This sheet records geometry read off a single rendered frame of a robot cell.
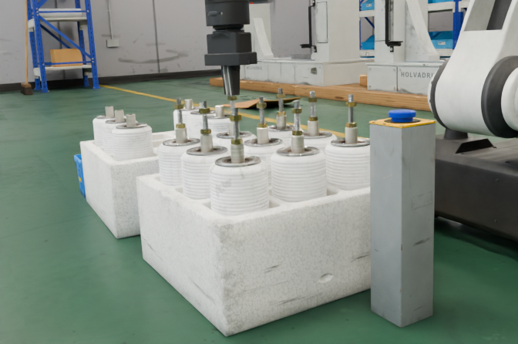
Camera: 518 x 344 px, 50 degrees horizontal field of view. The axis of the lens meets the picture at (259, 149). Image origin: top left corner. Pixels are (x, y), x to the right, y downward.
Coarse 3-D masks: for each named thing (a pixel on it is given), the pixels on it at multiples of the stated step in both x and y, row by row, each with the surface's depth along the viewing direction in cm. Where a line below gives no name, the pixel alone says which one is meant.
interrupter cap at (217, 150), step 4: (192, 148) 102; (196, 148) 102; (216, 148) 102; (220, 148) 101; (224, 148) 101; (188, 152) 99; (192, 152) 99; (196, 152) 99; (200, 152) 100; (208, 152) 98; (212, 152) 98; (216, 152) 97; (220, 152) 98; (224, 152) 99
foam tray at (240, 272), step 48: (144, 192) 111; (336, 192) 97; (144, 240) 115; (192, 240) 92; (240, 240) 84; (288, 240) 88; (336, 240) 93; (192, 288) 95; (240, 288) 85; (288, 288) 90; (336, 288) 95
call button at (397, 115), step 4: (388, 112) 84; (392, 112) 83; (396, 112) 83; (400, 112) 82; (404, 112) 82; (408, 112) 82; (412, 112) 82; (392, 116) 83; (396, 116) 82; (400, 116) 82; (404, 116) 82; (408, 116) 82; (412, 116) 82; (392, 120) 84; (396, 120) 83; (400, 120) 83; (404, 120) 82; (408, 120) 83; (412, 120) 83
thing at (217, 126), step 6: (210, 120) 143; (216, 120) 142; (222, 120) 142; (228, 120) 143; (210, 126) 143; (216, 126) 142; (222, 126) 142; (228, 126) 143; (216, 132) 143; (222, 132) 142
